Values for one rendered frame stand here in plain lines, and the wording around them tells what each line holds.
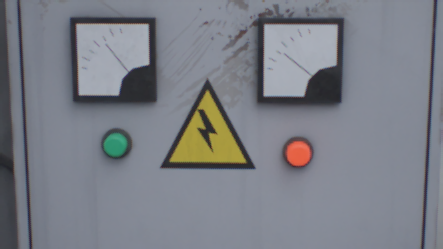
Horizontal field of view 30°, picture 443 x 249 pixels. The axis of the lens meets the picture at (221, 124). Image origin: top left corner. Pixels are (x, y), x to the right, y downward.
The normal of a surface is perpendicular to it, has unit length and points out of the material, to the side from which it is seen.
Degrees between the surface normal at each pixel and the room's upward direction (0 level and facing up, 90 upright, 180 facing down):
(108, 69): 90
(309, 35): 90
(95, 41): 90
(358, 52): 90
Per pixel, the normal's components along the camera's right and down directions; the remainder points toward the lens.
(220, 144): -0.04, 0.21
